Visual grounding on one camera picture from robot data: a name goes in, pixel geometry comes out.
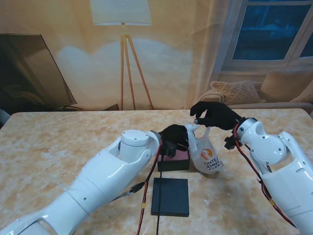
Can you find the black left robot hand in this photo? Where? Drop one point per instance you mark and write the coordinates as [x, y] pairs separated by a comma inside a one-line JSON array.
[[176, 133]]

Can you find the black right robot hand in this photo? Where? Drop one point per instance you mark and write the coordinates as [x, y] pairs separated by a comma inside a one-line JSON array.
[[218, 115]]

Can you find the white plastic bag orange logo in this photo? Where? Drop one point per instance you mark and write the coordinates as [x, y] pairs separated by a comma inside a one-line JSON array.
[[207, 159]]

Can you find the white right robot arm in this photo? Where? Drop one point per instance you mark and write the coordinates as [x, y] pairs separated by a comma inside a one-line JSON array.
[[281, 156]]

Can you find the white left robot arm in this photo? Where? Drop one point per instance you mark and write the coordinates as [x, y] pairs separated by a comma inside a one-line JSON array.
[[97, 181]]

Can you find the black gift box pink inside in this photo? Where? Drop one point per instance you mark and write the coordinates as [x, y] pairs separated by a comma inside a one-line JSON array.
[[173, 166]]

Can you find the black gift box lid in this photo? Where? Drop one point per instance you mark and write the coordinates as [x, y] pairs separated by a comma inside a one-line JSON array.
[[173, 197]]

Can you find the beige knitted cushion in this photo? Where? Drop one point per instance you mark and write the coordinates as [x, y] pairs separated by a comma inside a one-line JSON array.
[[305, 96], [237, 91]]

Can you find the beige sofa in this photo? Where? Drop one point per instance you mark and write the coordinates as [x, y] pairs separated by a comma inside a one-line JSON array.
[[269, 105]]

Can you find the plain tan cushion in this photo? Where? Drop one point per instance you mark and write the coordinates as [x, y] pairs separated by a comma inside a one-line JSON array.
[[281, 83]]

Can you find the white framed window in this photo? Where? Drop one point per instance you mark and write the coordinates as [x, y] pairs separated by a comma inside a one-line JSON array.
[[264, 31]]

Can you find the white shade tripod floor lamp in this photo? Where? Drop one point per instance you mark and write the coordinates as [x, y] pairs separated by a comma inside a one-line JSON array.
[[121, 12]]

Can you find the dark flat television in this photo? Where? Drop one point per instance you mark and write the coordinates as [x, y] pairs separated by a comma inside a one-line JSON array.
[[24, 73]]

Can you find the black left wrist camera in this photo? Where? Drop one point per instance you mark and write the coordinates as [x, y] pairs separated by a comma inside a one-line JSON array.
[[168, 148]]

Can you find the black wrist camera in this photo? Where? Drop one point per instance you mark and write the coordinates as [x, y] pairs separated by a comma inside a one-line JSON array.
[[231, 143], [168, 148]]

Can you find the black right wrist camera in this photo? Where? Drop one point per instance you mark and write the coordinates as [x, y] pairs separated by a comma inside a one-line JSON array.
[[231, 143]]

